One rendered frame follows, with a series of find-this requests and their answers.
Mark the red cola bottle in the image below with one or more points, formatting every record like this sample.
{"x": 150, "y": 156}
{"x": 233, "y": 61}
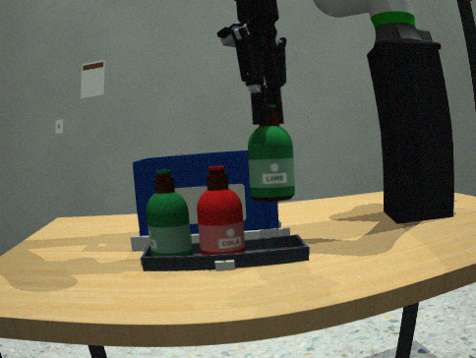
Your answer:
{"x": 220, "y": 216}

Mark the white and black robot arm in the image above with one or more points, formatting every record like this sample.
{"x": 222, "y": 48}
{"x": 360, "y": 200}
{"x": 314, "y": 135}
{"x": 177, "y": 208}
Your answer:
{"x": 393, "y": 20}

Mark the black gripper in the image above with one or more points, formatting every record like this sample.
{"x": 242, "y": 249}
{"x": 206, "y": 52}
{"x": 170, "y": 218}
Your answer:
{"x": 258, "y": 39}

